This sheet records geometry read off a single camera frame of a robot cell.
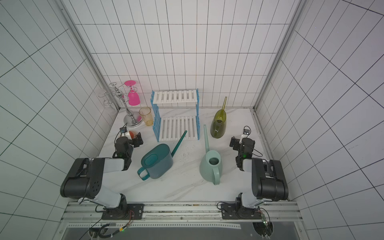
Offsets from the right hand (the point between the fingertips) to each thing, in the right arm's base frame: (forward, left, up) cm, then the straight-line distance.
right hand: (237, 135), depth 94 cm
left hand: (-5, +68, +1) cm, 68 cm away
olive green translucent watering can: (+4, +13, +6) cm, 14 cm away
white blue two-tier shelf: (+25, +44, -6) cm, 51 cm away
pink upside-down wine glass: (+24, +74, +9) cm, 78 cm away
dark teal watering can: (-25, +45, +10) cm, 52 cm away
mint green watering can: (-24, +17, +8) cm, 31 cm away
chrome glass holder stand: (+14, +77, -3) cm, 78 cm away
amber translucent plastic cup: (+13, +63, +5) cm, 64 cm away
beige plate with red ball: (-10, +62, +11) cm, 64 cm away
